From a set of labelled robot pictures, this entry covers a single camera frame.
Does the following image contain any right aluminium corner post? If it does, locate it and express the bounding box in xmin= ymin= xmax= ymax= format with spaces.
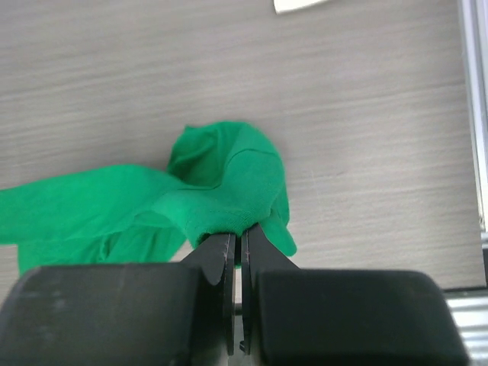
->
xmin=458 ymin=0 xmax=487 ymax=241

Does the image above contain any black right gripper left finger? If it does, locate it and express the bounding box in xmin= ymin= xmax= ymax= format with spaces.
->
xmin=1 ymin=234 xmax=236 ymax=365

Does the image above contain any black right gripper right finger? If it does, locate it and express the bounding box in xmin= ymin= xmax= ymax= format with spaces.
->
xmin=240 ymin=226 xmax=469 ymax=365

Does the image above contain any aluminium frame rail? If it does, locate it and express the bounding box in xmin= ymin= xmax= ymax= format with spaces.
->
xmin=441 ymin=236 xmax=488 ymax=366

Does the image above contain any folded white t shirt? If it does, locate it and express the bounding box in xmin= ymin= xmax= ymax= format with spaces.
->
xmin=273 ymin=0 xmax=328 ymax=14

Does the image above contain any green t shirt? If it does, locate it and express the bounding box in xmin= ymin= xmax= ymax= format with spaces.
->
xmin=1 ymin=121 xmax=297 ymax=273

